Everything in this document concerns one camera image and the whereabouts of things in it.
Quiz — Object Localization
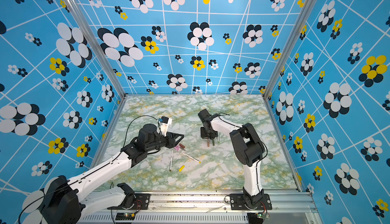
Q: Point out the white pen yellow tip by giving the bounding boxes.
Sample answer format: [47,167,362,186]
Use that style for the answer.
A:
[182,153,201,164]

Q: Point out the right corner aluminium post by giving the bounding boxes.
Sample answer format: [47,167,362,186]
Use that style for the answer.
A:
[264,0,317,99]

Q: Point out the corner aluminium post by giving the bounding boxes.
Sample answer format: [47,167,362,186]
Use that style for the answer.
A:
[64,0,126,100]
[264,0,317,99]

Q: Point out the left corner aluminium post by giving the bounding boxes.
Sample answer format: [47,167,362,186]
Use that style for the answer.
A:
[64,0,126,100]

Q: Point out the circuit board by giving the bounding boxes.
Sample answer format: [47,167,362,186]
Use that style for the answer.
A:
[247,212,270,224]
[115,213,135,221]

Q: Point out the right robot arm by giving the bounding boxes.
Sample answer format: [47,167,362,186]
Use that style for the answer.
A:
[198,109,268,210]

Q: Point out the right circuit board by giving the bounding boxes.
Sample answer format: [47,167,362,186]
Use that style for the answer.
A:
[247,212,270,224]

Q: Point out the aluminium front rail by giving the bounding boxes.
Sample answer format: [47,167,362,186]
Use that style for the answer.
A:
[78,190,322,224]

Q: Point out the white slim pen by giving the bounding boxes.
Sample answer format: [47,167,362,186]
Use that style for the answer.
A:
[169,150,174,172]

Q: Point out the left circuit board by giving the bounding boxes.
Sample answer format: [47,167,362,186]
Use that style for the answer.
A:
[115,213,135,221]

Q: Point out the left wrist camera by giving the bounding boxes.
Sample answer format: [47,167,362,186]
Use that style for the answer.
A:
[158,116,172,137]

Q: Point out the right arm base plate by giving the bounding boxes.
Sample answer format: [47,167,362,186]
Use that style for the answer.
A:
[230,193,273,211]

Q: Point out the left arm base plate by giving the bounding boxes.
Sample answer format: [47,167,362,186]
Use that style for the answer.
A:
[108,193,151,211]

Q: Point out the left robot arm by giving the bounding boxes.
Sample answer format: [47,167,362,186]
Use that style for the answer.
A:
[18,124,184,224]

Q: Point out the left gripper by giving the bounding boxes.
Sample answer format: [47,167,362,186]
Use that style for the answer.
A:
[146,131,185,153]

